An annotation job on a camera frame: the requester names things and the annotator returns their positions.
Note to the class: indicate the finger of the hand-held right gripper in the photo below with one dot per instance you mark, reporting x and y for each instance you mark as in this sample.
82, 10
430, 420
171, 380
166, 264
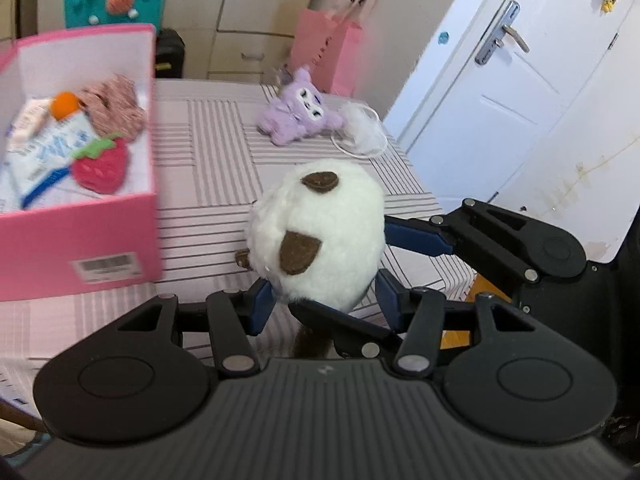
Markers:
350, 327
415, 237

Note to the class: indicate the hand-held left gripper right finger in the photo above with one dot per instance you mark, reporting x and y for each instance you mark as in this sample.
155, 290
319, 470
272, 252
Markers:
389, 300

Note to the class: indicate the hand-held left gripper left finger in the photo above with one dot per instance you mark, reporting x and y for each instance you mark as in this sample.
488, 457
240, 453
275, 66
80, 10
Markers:
260, 307

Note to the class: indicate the white plush toy brown ears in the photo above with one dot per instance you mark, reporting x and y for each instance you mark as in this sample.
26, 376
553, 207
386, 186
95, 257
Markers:
325, 220

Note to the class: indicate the pink cardboard box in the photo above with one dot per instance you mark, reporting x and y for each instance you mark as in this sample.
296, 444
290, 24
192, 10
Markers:
75, 230

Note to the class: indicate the red strawberry plush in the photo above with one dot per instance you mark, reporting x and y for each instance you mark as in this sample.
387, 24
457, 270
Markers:
100, 165

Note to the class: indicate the blue tissue pack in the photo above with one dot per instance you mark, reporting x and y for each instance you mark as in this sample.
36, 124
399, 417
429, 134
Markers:
45, 160

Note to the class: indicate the small white tissue pack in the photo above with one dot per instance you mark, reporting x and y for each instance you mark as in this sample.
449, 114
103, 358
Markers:
30, 122

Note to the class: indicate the striped tablecloth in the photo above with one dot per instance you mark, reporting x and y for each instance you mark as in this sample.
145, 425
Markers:
210, 170

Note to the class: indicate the white door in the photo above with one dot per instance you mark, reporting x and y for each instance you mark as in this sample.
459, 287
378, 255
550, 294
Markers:
525, 135

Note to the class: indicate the purple plush toy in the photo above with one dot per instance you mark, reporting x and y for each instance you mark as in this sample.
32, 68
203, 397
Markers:
295, 110

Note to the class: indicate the blue round sticker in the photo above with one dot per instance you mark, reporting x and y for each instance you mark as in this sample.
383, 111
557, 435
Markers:
443, 37

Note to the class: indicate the pink paper bag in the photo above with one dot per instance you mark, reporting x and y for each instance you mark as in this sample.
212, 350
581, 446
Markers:
320, 50

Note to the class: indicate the pink knitted scrunchie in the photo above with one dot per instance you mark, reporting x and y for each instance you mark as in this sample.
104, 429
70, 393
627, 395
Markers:
117, 105

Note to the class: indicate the black suitcase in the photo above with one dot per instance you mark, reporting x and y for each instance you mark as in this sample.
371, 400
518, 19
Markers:
170, 55

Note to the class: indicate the beige wardrobe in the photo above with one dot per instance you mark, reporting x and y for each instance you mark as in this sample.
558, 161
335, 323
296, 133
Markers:
260, 10

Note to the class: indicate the printed paper sheet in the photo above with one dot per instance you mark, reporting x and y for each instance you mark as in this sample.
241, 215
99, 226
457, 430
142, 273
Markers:
7, 195

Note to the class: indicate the orange plush ball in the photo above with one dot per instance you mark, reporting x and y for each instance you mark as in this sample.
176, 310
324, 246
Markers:
65, 104

